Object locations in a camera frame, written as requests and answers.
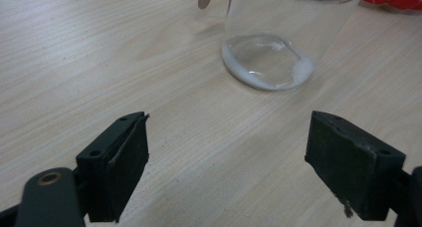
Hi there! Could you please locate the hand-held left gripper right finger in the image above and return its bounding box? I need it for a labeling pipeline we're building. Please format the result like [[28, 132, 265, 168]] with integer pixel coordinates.
[[304, 110, 407, 222]]

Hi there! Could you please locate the clear glass jar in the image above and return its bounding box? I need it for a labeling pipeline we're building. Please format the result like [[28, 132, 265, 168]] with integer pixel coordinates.
[[221, 0, 369, 92]]

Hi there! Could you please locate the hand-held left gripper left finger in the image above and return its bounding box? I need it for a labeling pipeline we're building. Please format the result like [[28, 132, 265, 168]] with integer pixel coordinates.
[[75, 111, 150, 224]]

